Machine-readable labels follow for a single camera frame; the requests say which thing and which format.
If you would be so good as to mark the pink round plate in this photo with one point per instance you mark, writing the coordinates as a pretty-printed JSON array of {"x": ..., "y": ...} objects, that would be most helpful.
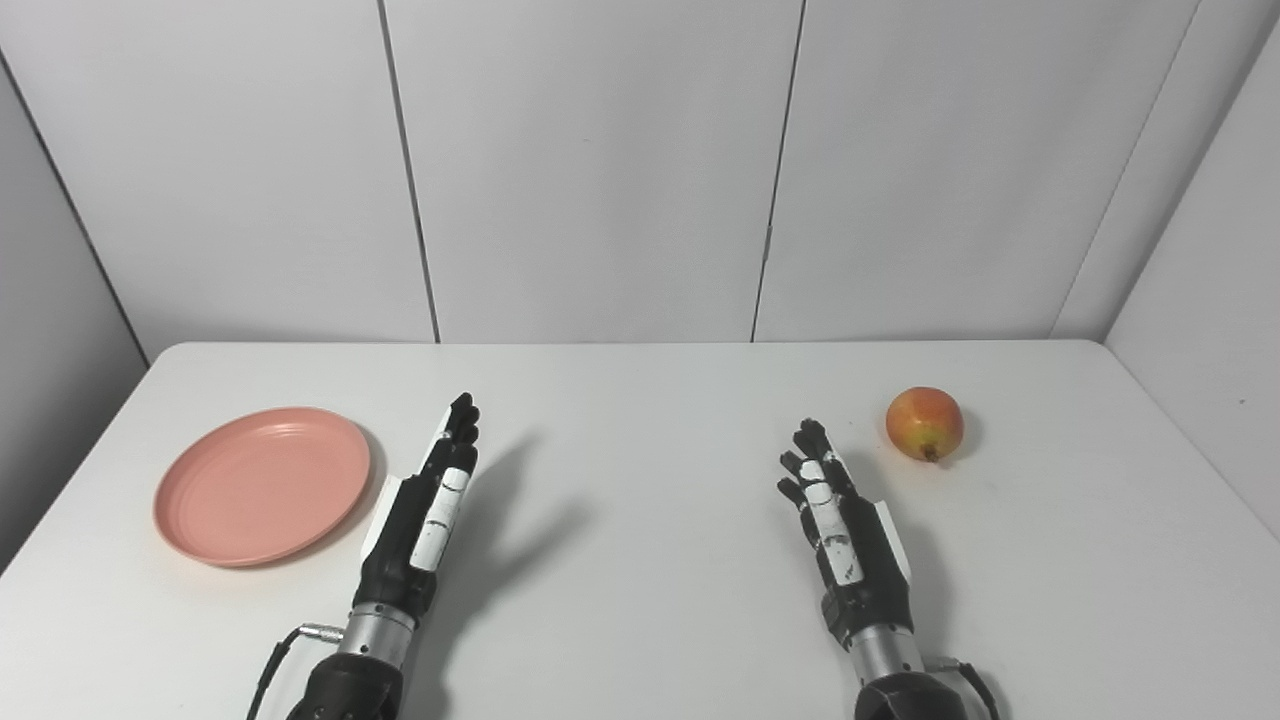
[{"x": 262, "y": 486}]

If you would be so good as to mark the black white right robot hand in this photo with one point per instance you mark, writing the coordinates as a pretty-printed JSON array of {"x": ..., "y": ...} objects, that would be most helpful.
[{"x": 860, "y": 560}]

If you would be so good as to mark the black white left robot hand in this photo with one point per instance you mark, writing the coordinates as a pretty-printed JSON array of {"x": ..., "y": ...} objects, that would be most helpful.
[{"x": 400, "y": 540}]

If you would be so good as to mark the red-yellow apple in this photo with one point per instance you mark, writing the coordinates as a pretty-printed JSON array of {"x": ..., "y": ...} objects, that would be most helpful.
[{"x": 924, "y": 422}]

